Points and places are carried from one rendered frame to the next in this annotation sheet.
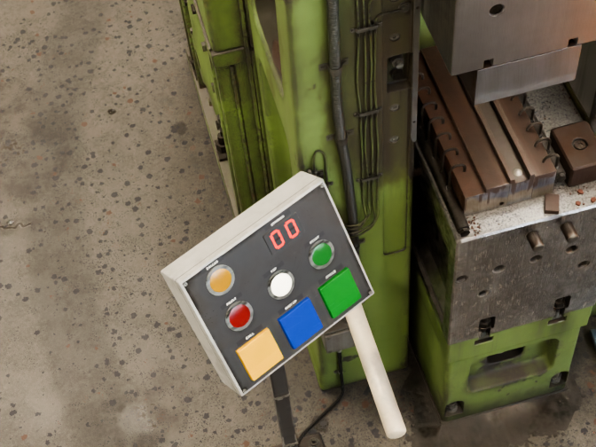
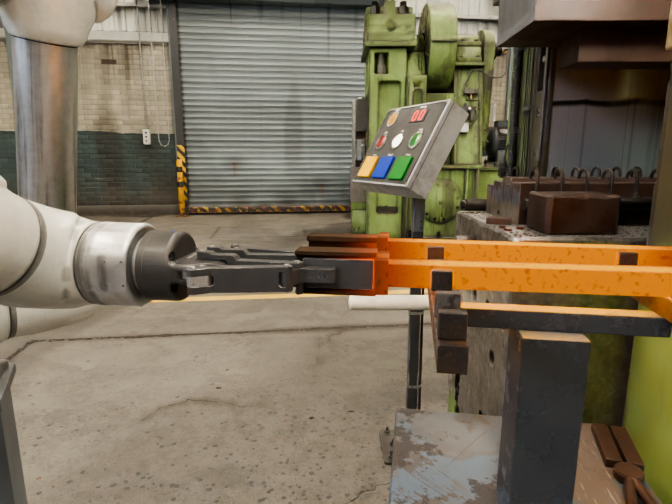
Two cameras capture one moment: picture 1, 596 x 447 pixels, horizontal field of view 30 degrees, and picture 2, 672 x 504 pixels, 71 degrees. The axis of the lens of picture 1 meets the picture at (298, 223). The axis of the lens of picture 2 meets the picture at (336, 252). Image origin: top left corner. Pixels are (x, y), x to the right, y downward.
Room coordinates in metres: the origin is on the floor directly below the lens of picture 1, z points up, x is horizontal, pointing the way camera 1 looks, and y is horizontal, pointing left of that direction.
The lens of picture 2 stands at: (1.19, -1.47, 1.04)
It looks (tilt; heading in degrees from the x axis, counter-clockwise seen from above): 11 degrees down; 100
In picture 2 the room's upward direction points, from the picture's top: straight up
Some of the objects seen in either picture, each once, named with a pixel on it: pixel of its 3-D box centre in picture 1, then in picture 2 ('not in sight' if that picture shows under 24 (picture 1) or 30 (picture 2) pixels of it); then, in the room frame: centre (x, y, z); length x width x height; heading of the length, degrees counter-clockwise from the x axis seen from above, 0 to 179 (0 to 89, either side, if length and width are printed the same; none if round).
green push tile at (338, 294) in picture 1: (339, 292); (401, 168); (1.13, -0.06, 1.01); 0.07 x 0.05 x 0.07; 125
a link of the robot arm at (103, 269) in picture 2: not in sight; (128, 263); (0.88, -1.02, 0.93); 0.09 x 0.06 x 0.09; 93
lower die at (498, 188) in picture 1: (474, 119); (603, 197); (1.56, -0.41, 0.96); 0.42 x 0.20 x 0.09; 10
